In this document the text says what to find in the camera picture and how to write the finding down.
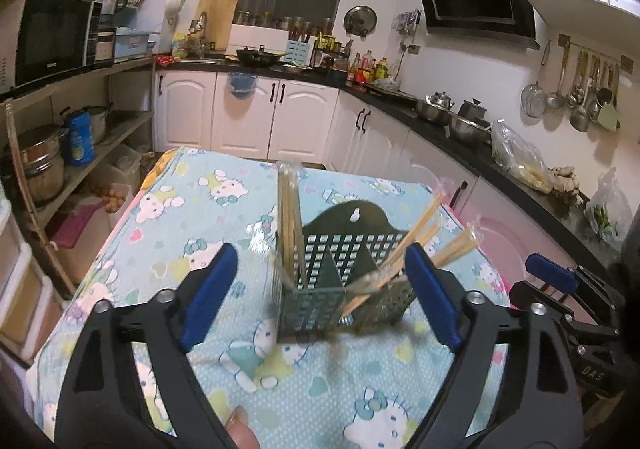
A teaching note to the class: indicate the white hanging plastic scoop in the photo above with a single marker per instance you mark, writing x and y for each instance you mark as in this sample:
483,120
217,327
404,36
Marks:
175,6

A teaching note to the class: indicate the light blue storage box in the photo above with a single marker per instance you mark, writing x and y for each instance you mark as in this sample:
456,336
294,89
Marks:
134,45

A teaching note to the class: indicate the hanging steel pot lid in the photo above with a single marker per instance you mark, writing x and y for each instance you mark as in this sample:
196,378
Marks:
360,20

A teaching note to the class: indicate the row of glass jars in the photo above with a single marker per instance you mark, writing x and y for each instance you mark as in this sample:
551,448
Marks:
280,23

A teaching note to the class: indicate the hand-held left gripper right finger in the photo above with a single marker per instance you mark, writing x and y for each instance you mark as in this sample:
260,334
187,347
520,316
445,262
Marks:
432,296

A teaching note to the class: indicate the wooden carrying pole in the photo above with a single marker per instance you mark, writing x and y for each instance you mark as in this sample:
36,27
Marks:
22,199

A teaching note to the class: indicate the steel pot with lid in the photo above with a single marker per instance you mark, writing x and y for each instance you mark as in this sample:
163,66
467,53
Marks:
472,110

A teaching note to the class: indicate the cardboard box with pink bag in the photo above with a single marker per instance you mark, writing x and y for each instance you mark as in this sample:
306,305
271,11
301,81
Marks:
77,234

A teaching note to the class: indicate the white lower kitchen cabinets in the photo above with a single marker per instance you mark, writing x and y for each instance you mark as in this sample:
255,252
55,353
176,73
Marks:
300,119

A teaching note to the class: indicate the light blue cartoon printed cloth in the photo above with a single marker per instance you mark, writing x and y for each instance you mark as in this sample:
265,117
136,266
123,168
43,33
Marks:
200,189

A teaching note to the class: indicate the pile of ginger roots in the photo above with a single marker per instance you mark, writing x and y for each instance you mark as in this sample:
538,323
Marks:
565,184

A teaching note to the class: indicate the white plastic container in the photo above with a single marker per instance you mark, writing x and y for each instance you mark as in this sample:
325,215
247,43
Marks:
124,166

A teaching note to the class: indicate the small silver appliance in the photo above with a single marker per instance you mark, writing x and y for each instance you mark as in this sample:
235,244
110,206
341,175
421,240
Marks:
104,48

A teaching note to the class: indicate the blue plastic bottle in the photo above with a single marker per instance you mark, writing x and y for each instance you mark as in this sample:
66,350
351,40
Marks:
80,141

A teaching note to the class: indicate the clear box of brown eggs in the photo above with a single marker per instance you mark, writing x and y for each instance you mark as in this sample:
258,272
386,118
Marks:
114,196

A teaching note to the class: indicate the row of hanging kitchen utensils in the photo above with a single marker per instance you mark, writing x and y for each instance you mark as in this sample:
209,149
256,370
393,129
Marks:
580,114

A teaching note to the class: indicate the stainless steel mixing bowl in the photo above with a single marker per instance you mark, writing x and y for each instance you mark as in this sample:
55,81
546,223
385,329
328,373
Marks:
467,131

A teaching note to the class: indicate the pile of wooden chopsticks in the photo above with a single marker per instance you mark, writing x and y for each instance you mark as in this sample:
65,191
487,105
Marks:
287,209

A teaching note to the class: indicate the black kitchen countertop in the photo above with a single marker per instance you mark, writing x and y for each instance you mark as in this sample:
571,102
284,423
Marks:
475,154

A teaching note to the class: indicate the black microwave oven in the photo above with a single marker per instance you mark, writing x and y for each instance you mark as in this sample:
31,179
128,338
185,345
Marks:
50,41

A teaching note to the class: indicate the black wok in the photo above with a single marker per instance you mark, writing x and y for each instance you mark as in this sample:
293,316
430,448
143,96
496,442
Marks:
260,56

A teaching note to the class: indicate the olive green chopstick holder basket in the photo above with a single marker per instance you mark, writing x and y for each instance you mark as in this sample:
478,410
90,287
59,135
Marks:
325,314

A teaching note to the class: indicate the blue hanging plastic bag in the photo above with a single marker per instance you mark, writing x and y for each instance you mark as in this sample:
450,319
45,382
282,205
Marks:
241,85

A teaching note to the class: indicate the group of condiment bottles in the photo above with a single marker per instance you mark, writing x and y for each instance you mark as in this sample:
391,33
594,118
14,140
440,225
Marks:
370,69

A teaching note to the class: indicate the brown wall switch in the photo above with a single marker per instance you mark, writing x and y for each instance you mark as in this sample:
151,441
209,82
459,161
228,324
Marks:
414,49

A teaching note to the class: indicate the wooden storage shelf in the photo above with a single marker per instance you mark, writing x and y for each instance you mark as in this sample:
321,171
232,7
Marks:
125,124

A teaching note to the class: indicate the metal kitchen faucet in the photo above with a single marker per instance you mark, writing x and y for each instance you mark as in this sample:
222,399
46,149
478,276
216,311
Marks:
200,29

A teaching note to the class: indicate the wooden cutting board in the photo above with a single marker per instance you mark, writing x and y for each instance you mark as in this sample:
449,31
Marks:
215,21

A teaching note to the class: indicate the light blue knife block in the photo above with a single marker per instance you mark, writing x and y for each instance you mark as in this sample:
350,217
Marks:
301,55

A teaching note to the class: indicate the yellow dish soap bottle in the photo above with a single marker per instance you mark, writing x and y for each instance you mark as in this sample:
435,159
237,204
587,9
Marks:
179,45

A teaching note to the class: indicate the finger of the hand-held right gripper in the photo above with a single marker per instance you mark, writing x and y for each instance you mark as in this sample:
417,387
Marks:
550,271
517,294

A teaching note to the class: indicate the person's left hand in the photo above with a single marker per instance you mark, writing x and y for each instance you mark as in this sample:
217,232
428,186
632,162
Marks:
242,429

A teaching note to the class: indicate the large stainless steel stockpot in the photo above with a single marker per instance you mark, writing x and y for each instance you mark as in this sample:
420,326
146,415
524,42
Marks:
42,164

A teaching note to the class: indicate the plastic bag with greens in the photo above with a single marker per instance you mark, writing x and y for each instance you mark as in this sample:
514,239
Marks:
607,209

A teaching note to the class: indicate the red dish cloth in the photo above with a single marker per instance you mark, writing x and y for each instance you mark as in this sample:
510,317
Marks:
166,61

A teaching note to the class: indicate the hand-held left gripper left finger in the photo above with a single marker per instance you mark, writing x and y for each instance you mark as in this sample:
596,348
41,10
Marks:
210,294

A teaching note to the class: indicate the small hanging utensils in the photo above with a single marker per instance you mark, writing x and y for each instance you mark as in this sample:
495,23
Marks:
407,23

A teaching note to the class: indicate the small stainless steel pot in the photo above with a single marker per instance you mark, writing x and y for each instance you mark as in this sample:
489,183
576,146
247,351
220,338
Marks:
97,124

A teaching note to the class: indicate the clear plastic food bag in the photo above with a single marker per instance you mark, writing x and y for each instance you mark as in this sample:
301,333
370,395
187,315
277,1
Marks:
522,159

